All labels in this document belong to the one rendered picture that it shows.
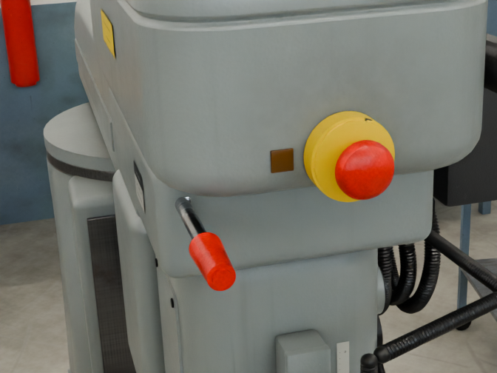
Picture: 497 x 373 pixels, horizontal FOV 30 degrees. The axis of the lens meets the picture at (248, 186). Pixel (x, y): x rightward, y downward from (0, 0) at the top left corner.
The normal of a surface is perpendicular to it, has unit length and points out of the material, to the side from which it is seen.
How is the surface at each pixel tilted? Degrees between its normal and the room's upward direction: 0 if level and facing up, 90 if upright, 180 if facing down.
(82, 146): 0
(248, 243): 90
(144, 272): 90
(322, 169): 90
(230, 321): 90
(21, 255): 0
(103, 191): 0
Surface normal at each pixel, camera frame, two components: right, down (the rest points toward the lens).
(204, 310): -0.42, 0.33
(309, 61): 0.26, 0.33
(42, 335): -0.04, -0.94
